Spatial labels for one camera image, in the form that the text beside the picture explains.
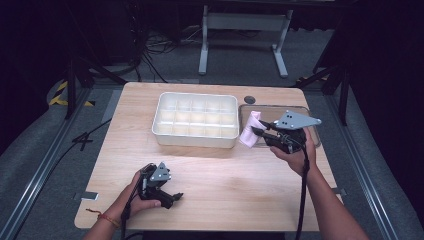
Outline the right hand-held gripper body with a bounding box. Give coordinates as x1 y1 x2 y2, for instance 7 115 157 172
264 110 323 155

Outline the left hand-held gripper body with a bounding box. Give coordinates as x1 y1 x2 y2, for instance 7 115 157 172
137 161 173 202

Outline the pink sock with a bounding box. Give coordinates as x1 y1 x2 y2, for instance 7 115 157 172
238 110 268 149

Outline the white divided storage box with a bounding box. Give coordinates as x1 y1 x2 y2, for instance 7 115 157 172
151 91 240 150

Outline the person's left hand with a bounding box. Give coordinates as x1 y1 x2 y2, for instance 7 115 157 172
114 169 163 220

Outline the person's right hand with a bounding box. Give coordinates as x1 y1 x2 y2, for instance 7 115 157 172
269 127 318 178

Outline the clear box lid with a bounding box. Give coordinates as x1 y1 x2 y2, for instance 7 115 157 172
238 103 322 149

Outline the black metal stand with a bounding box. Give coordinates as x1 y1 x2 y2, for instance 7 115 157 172
63 54 128 120
293 63 352 127

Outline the red string bracelet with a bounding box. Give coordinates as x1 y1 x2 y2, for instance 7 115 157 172
85 208 122 230

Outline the right hand-held gripper black cable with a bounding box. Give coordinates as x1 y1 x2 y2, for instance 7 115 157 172
293 143 312 240

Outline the thin black floor cable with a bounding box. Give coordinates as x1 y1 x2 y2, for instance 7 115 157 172
49 117 113 171

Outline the aluminium floor rail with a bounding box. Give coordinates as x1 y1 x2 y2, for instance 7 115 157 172
0 87 94 240
323 94 400 240

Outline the white metal stand frame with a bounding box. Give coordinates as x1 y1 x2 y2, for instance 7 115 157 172
198 4 294 80

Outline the bundle of black floor cables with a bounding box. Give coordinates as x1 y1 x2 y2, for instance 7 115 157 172
131 24 204 83

